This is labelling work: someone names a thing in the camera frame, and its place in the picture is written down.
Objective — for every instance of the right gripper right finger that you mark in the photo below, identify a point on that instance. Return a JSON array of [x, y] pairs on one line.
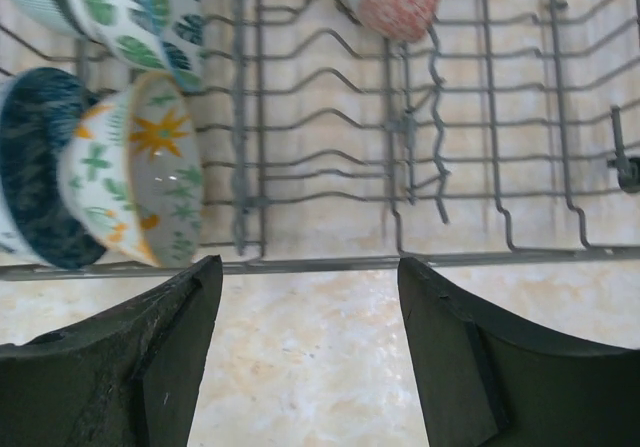
[[488, 377]]

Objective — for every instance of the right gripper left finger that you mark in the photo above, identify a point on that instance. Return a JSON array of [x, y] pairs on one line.
[[127, 376]]

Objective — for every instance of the orange green star bowl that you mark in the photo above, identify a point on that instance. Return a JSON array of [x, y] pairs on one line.
[[132, 174]]

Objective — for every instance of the blue dotted bowl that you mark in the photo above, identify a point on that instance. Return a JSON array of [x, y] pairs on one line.
[[40, 108]]

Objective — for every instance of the green leaf bowl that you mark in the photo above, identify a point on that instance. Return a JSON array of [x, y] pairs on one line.
[[150, 35]]

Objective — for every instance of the grey wire dish rack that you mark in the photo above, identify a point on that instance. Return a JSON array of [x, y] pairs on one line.
[[509, 135]]

